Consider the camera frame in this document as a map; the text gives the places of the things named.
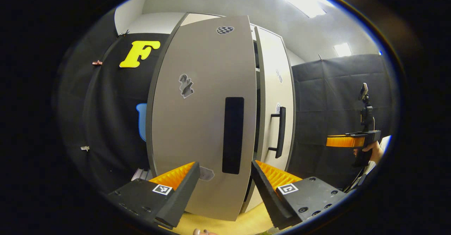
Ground black door handle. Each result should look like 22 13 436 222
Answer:
222 97 245 175
268 106 286 159

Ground black right door handle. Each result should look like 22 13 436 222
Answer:
268 106 286 159

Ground black left door handle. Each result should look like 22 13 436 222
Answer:
222 97 245 175

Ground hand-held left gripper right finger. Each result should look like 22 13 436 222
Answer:
251 160 354 230

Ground small ceiling light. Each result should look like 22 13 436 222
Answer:
334 43 352 57

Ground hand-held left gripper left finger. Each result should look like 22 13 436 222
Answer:
107 162 200 229

